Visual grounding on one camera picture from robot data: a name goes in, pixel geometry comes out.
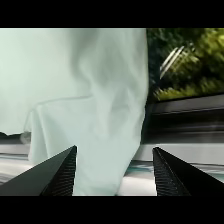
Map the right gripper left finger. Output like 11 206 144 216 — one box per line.
0 144 78 197

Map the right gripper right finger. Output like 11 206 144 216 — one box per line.
151 146 224 197

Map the pale green shirt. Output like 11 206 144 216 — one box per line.
0 27 150 197

